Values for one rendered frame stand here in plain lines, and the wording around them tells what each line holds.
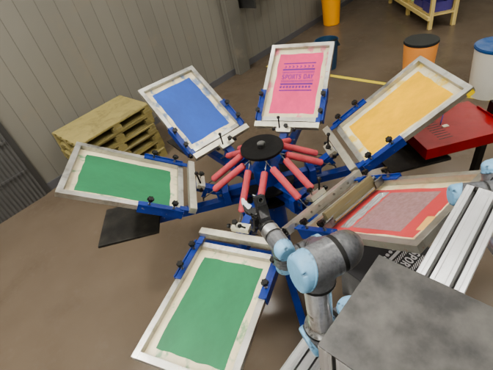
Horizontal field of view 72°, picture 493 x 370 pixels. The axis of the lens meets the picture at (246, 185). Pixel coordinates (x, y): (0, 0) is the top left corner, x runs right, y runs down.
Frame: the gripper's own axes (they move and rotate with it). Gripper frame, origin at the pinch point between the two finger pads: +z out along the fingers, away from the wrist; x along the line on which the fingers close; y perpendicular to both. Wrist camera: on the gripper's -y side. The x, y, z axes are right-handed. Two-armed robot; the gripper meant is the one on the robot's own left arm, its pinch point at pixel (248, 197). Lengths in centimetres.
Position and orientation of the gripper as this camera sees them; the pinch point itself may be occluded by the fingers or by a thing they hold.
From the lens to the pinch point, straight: 150.6
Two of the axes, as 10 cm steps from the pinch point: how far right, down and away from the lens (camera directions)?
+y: 0.6, 8.0, 6.0
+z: -4.0, -5.3, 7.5
